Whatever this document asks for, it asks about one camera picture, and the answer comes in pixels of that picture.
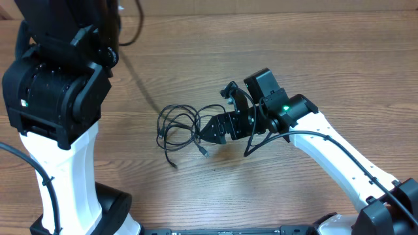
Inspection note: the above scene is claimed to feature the black USB cable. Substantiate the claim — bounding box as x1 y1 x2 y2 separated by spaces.
155 104 228 170

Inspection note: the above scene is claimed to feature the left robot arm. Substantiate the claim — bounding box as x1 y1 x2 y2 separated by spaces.
1 0 144 235

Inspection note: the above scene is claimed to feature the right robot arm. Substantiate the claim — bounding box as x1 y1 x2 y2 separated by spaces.
199 68 417 234

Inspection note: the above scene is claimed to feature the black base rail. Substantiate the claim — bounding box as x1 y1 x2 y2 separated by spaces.
140 225 319 235

